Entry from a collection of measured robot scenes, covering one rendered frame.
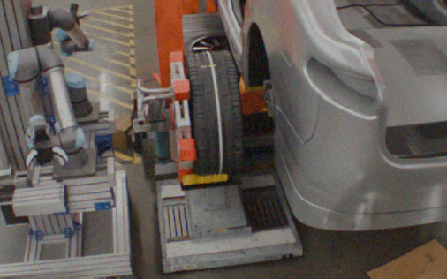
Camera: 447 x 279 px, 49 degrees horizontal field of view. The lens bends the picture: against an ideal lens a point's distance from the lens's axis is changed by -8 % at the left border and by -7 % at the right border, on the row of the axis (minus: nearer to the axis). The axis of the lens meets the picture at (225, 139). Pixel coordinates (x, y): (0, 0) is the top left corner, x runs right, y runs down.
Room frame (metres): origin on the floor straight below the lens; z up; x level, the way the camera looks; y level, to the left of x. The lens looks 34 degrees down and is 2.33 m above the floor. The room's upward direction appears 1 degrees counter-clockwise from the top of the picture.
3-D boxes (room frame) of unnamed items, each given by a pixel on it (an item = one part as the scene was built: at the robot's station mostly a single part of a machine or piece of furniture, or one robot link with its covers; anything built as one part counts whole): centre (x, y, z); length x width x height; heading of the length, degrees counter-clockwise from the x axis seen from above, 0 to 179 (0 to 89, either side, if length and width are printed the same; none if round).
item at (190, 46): (4.06, 0.03, 0.39); 0.66 x 0.66 x 0.24
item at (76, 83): (2.53, 0.84, 0.98); 0.13 x 0.12 x 0.14; 85
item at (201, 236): (2.46, 0.07, 0.13); 0.50 x 0.36 x 0.10; 8
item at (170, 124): (2.38, 0.31, 0.85); 0.21 x 0.14 x 0.14; 98
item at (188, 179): (2.29, 0.12, 0.51); 0.29 x 0.06 x 0.06; 98
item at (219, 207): (2.42, 0.07, 0.32); 0.40 x 0.30 x 0.28; 8
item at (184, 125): (2.39, 0.24, 0.85); 0.54 x 0.07 x 0.54; 8
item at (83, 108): (2.53, 0.84, 0.87); 0.15 x 0.15 x 0.10
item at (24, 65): (1.99, 0.88, 1.19); 0.15 x 0.12 x 0.55; 113
